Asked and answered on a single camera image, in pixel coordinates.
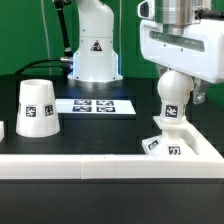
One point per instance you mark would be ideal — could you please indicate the white lamp shade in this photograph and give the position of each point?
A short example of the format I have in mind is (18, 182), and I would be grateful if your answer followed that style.
(37, 115)

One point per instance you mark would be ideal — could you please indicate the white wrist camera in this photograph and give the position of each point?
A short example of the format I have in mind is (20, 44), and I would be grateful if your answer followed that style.
(146, 9)

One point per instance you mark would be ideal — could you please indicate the white lamp bulb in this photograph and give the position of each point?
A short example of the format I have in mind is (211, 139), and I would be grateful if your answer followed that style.
(174, 89)

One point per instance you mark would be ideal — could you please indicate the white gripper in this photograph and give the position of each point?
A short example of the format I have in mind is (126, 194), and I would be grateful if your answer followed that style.
(199, 52)

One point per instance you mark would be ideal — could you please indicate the white lamp base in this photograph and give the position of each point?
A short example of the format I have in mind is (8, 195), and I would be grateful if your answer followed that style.
(170, 142)

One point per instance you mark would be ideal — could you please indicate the white left wall piece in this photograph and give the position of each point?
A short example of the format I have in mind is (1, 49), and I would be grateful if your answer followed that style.
(1, 130)

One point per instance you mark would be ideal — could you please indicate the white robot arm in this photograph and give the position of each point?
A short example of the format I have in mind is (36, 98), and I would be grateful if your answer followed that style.
(96, 62)

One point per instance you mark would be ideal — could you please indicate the white fiducial marker sheet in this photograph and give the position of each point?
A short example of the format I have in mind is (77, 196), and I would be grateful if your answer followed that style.
(93, 106)

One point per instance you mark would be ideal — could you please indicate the white border wall frame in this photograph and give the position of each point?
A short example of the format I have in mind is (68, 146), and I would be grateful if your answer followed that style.
(207, 163)

